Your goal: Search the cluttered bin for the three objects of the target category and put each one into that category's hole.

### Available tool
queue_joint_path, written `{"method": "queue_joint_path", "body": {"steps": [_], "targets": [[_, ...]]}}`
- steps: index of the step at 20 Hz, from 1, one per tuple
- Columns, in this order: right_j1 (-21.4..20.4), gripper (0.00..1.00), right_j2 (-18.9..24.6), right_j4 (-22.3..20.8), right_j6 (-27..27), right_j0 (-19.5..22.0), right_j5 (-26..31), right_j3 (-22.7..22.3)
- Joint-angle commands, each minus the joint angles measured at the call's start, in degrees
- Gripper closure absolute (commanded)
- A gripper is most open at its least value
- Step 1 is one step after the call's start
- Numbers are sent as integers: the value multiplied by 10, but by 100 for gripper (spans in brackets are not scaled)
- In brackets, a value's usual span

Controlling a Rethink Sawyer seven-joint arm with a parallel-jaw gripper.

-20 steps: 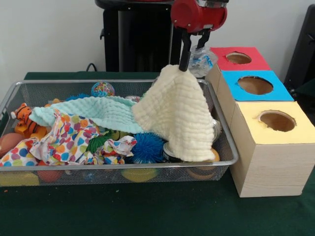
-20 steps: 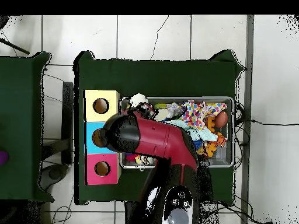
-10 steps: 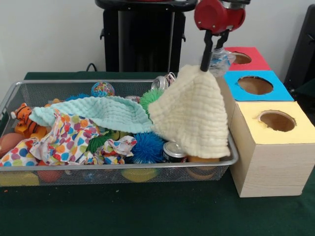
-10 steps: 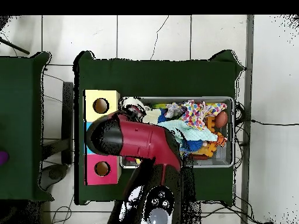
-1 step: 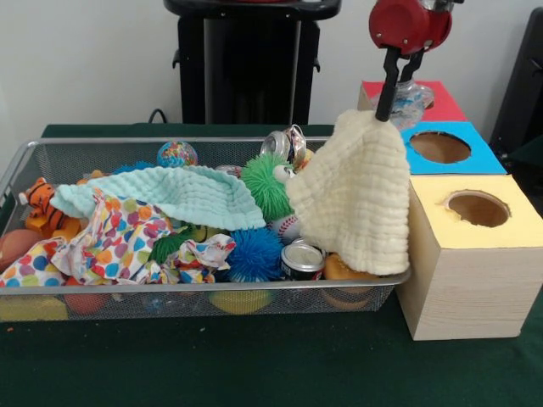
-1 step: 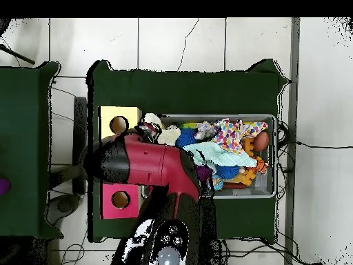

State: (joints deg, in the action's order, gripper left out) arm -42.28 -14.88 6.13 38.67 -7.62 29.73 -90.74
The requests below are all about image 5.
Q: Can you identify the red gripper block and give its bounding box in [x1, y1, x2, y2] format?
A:
[369, 0, 454, 123]

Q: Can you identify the clear plastic bottle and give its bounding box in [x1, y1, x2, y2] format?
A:
[373, 81, 436, 131]

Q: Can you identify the cream knitted cloth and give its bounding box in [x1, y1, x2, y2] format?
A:
[287, 109, 413, 277]

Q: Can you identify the green spiky rubber ball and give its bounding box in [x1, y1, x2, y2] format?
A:
[242, 153, 298, 221]

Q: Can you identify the polka dot colourful cloth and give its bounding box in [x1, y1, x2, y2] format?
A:
[0, 193, 237, 287]

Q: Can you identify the wooden box with three holes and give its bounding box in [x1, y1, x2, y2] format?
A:
[352, 81, 543, 342]

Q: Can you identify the black upright panel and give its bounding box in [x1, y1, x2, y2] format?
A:
[490, 7, 543, 170]

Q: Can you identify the crushed silver can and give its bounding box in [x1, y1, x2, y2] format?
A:
[260, 125, 308, 167]

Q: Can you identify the dark green side table cloth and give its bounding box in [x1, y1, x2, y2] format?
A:
[507, 134, 543, 170]

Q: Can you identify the toy burger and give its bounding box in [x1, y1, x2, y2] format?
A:
[322, 253, 380, 284]

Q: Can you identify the black labelled silver can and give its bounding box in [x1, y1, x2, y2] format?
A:
[280, 239, 327, 282]

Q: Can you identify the blue spiky rubber ball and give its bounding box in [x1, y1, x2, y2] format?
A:
[225, 227, 284, 283]

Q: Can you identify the small globe ball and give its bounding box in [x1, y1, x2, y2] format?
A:
[157, 141, 199, 169]

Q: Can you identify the mint green fuzzy cloth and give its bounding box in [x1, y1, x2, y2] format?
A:
[51, 165, 266, 231]

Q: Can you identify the brown toy football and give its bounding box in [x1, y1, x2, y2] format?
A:
[0, 229, 40, 272]

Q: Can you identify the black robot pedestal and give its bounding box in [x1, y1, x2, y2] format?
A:
[164, 0, 342, 126]

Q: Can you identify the shallow wire mesh bin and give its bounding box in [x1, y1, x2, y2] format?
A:
[0, 136, 412, 321]

